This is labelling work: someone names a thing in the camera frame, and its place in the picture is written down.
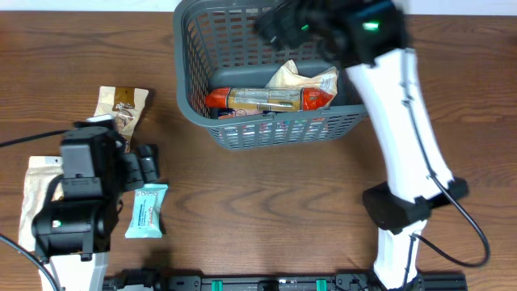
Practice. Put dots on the brown white snack pouch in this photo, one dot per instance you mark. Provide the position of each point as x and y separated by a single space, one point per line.
125 105

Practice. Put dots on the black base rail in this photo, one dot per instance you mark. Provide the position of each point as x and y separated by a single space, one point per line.
148 279

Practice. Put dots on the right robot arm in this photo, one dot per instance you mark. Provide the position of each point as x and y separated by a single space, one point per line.
370 41

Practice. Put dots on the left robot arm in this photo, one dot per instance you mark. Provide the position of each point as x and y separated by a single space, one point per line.
82 205

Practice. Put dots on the light blue snack packet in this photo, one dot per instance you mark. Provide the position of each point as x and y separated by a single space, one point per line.
146 211

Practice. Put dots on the grey plastic basket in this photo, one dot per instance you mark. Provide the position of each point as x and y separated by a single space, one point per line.
215 46

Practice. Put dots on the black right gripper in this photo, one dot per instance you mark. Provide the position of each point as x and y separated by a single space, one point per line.
288 11

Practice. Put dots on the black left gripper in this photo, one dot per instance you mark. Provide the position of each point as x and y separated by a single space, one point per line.
136 177

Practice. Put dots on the beige powder bag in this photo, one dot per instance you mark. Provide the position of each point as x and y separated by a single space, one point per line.
287 76

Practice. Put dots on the orange spaghetti package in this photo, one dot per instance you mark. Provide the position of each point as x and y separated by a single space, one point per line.
276 100

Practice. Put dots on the beige resealable pouch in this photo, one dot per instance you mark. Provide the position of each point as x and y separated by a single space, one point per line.
40 171

